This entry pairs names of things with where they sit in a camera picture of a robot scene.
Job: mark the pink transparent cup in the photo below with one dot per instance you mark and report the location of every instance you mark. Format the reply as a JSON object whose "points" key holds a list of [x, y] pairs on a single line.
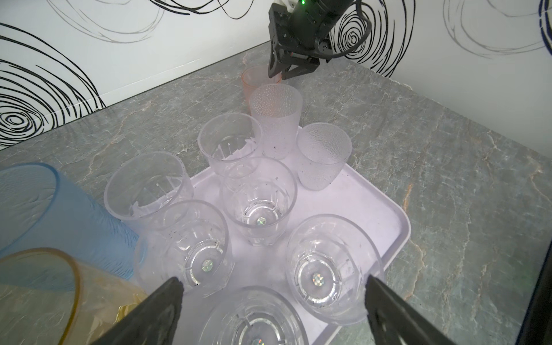
{"points": [[253, 78]]}

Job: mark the clear faceted glass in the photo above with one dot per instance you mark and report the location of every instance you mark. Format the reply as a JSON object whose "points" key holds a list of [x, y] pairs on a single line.
{"points": [[328, 262], [189, 240], [142, 187]]}

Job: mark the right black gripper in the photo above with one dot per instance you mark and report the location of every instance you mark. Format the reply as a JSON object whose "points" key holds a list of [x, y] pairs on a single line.
{"points": [[299, 39]]}

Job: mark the lilac plastic tray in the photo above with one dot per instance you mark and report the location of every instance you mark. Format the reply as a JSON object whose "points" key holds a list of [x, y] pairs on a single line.
{"points": [[351, 196]]}

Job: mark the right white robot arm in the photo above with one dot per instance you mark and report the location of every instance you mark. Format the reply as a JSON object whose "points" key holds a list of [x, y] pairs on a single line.
{"points": [[299, 39]]}

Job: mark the frosted clear cup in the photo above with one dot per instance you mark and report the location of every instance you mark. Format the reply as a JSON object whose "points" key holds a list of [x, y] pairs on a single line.
{"points": [[322, 151], [278, 108]]}

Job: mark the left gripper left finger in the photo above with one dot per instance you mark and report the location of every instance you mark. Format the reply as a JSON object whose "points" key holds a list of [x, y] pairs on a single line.
{"points": [[151, 319]]}

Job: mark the blue frosted cup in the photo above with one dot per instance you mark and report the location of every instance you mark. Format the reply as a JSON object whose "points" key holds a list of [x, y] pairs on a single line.
{"points": [[40, 207]]}

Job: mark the yellow transparent cup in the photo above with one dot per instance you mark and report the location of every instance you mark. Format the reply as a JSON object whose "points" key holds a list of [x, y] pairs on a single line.
{"points": [[48, 297]]}

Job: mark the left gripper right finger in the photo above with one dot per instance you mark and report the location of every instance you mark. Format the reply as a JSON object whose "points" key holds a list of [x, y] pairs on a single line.
{"points": [[393, 321]]}

